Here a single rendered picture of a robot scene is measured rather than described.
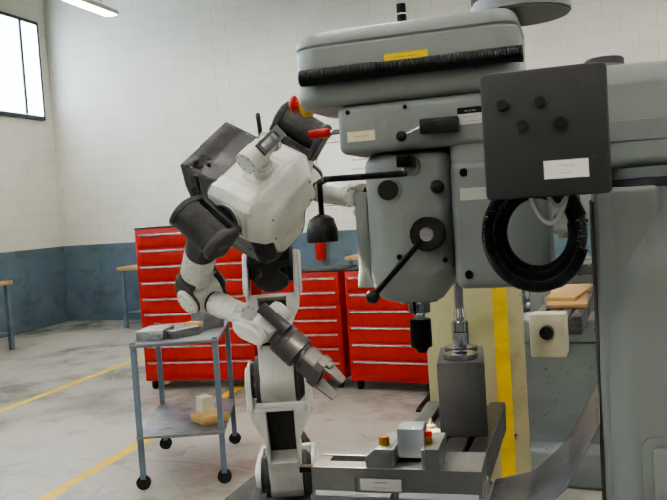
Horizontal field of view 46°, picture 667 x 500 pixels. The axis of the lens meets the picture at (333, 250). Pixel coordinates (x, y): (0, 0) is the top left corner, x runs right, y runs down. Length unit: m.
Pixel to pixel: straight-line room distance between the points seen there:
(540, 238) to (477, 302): 1.91
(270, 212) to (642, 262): 0.97
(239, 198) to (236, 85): 9.79
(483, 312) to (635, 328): 1.99
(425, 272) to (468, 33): 0.48
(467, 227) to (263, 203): 0.66
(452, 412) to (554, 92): 0.97
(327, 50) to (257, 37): 10.13
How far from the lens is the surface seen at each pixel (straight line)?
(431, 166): 1.65
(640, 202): 1.55
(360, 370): 6.64
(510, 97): 1.36
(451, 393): 2.05
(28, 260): 12.60
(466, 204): 1.61
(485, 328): 3.51
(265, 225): 2.09
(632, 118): 1.61
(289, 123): 2.25
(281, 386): 2.40
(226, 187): 2.11
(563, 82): 1.36
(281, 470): 2.57
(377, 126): 1.65
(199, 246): 2.04
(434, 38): 1.64
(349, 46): 1.68
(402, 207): 1.66
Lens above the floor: 1.52
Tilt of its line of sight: 3 degrees down
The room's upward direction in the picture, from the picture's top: 4 degrees counter-clockwise
